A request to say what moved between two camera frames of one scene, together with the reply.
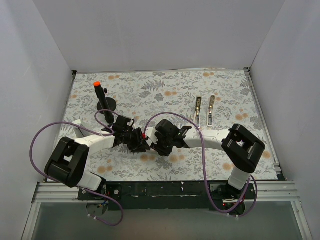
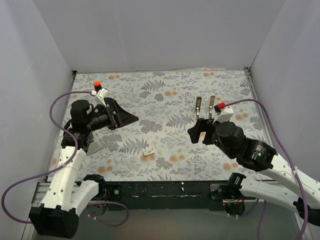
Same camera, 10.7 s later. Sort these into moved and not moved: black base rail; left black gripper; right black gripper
Moved: left black gripper; right black gripper
Not moved: black base rail
